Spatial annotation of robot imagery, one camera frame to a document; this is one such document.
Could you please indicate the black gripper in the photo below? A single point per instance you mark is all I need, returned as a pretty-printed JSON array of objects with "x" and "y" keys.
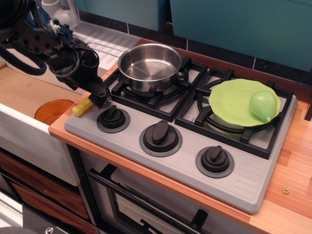
[{"x": 83, "y": 73}]

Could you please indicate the yellow toy corn cob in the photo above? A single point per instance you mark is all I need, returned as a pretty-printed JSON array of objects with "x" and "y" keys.
[{"x": 80, "y": 108}]

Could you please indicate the stainless steel pot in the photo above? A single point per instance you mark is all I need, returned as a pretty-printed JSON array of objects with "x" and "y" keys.
[{"x": 150, "y": 67}]

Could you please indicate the small green toy pear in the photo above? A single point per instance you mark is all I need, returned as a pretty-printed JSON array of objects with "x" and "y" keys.
[{"x": 263, "y": 104}]

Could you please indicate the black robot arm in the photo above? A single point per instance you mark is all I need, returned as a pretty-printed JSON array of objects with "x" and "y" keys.
[{"x": 33, "y": 42}]

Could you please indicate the left black stove knob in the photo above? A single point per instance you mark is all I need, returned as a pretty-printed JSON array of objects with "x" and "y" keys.
[{"x": 113, "y": 120}]

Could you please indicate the black stove knob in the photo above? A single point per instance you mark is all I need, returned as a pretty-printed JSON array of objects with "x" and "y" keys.
[
  {"x": 215, "y": 162},
  {"x": 113, "y": 120},
  {"x": 160, "y": 139}
]

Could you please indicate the middle black stove knob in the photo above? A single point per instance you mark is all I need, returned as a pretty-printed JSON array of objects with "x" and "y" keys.
[{"x": 160, "y": 139}]

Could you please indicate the grey toy stove top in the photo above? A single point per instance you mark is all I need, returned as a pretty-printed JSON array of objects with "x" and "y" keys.
[{"x": 244, "y": 188}]

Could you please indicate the right black stove knob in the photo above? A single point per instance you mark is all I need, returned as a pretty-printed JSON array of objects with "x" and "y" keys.
[{"x": 215, "y": 162}]

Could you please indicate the white toy sink unit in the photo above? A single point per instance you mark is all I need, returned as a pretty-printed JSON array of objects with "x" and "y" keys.
[{"x": 21, "y": 95}]

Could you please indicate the left black burner grate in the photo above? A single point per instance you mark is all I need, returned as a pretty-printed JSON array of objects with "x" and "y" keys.
[{"x": 164, "y": 104}]

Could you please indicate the black burner grate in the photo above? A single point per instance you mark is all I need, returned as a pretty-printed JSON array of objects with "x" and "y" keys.
[
  {"x": 264, "y": 140},
  {"x": 164, "y": 104}
]

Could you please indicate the grey toy faucet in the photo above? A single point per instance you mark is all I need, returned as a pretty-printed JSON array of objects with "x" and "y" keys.
[{"x": 56, "y": 11}]

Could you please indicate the right black burner grate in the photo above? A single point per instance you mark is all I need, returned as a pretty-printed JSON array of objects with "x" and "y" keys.
[{"x": 264, "y": 140}]

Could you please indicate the wooden drawer fronts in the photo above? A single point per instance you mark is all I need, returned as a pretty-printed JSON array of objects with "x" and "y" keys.
[{"x": 47, "y": 194}]

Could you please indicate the oven door with black handle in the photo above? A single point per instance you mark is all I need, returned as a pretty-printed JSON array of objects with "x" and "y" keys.
[{"x": 136, "y": 206}]

